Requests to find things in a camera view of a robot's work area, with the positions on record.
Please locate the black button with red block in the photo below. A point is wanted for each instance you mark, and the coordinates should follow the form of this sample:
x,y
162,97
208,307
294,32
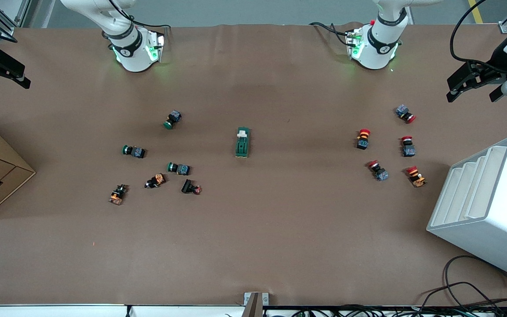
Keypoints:
x,y
191,187

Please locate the green push button switch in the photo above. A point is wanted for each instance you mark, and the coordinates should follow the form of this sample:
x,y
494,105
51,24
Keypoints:
x,y
178,168
134,151
172,119

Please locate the white slotted storage rack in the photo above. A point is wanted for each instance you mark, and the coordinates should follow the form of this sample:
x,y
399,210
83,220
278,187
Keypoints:
x,y
495,220

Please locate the black button with orange block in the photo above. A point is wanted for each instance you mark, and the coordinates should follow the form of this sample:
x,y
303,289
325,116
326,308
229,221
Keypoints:
x,y
155,181
117,194

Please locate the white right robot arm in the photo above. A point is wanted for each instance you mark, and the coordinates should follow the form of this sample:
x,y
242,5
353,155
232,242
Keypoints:
x,y
132,50

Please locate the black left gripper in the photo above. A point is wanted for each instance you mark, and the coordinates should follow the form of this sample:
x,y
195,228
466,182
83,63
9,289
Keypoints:
x,y
497,62

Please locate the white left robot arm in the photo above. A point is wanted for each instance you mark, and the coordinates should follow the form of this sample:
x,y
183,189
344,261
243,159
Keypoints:
x,y
376,46

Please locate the red emergency button orange block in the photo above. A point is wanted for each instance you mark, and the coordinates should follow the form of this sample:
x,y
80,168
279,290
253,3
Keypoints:
x,y
362,138
416,176

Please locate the red emergency button grey block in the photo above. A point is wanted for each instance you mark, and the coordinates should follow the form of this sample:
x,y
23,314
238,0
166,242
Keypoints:
x,y
408,146
405,113
377,170

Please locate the metal table edge bracket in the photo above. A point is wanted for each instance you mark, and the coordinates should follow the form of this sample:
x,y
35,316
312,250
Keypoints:
x,y
255,304

